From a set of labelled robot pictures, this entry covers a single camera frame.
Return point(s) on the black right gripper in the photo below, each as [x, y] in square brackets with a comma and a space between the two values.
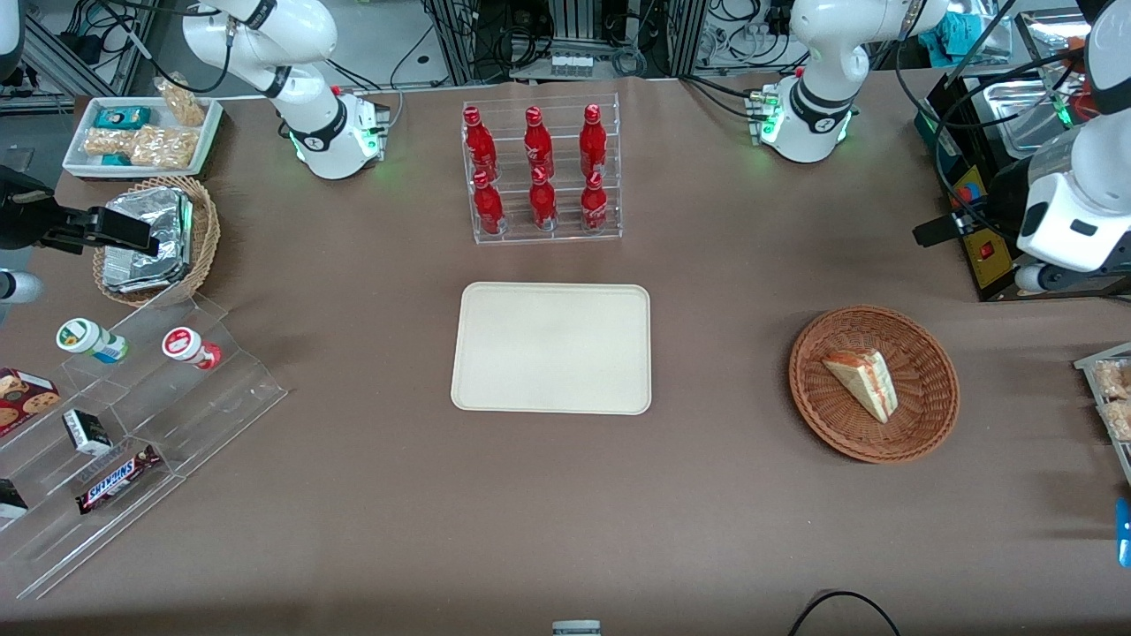
[19, 221]

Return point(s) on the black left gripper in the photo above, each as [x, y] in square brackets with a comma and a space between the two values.
[1005, 208]

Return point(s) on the triangular sandwich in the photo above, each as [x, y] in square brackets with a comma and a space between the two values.
[866, 382]

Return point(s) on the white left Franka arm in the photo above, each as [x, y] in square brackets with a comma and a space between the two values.
[826, 53]

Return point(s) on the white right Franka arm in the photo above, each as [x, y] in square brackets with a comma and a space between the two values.
[265, 35]

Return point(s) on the light tan wicker basket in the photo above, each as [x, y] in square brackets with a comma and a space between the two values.
[205, 234]

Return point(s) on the white rectangular snack tray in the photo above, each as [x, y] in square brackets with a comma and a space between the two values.
[79, 141]

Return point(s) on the brown round wicker basket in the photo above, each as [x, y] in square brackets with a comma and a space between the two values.
[923, 353]

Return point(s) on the grey tray with snacks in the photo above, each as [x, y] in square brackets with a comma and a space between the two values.
[1091, 362]

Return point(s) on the beige rectangular plastic tray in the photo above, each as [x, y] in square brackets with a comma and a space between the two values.
[552, 349]

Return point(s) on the foil wrapped packet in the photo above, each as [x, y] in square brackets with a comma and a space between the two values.
[132, 272]
[155, 208]

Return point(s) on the black food warmer appliance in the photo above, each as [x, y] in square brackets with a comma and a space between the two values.
[994, 274]

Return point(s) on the small teal snack packet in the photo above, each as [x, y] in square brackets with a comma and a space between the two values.
[115, 160]

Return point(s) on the clear bag of crackers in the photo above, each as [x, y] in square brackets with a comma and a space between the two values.
[183, 104]
[163, 147]
[106, 142]

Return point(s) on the teal snack box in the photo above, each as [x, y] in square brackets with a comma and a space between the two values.
[122, 117]

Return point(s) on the green lid yogurt cup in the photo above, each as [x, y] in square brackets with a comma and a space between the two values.
[84, 338]

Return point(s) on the red lid yogurt cup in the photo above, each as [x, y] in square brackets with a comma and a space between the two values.
[185, 345]

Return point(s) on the stainless steel pan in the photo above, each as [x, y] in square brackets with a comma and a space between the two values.
[1016, 115]

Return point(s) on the clear acrylic stepped display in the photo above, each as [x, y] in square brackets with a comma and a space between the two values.
[203, 406]

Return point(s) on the red cookie box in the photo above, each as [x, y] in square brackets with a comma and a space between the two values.
[22, 397]

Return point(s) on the teal plastic bag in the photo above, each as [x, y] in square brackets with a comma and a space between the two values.
[954, 35]

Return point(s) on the small black white box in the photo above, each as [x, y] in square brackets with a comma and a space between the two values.
[87, 432]

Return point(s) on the clear bag of snacks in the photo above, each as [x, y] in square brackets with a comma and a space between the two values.
[1119, 420]
[1115, 380]

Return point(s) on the Snickers chocolate bar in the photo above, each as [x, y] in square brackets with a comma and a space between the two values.
[117, 480]

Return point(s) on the black snack box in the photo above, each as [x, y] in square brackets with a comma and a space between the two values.
[11, 499]

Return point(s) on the blue plastic object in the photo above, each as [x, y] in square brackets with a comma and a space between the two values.
[1124, 530]

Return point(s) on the red cola bottle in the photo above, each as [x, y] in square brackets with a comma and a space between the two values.
[593, 141]
[595, 205]
[487, 208]
[478, 141]
[542, 203]
[537, 141]

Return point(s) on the clear acrylic bottle rack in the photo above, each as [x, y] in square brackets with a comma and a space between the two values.
[565, 230]

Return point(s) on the white power strip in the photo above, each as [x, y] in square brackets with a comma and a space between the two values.
[572, 64]

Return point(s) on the metal equipment rack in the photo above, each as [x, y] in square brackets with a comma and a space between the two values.
[565, 26]

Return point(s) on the small grey device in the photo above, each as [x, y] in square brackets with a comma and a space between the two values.
[576, 629]

